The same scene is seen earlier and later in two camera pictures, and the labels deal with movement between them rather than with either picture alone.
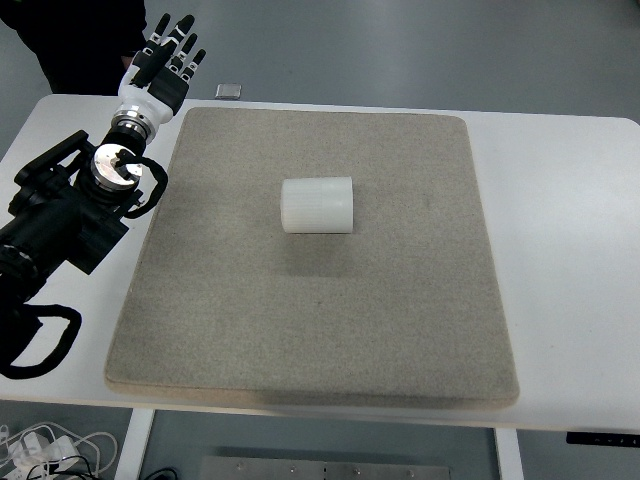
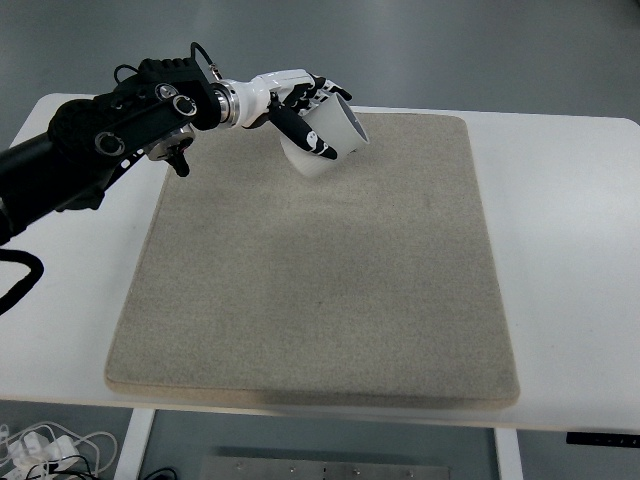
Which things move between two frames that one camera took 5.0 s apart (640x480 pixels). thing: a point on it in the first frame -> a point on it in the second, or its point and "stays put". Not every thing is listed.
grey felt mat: (405, 309) stays put
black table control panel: (603, 438) stays put
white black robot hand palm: (152, 89) -> (256, 100)
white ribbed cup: (317, 205) -> (337, 127)
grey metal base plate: (325, 468) stays put
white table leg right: (509, 455) stays put
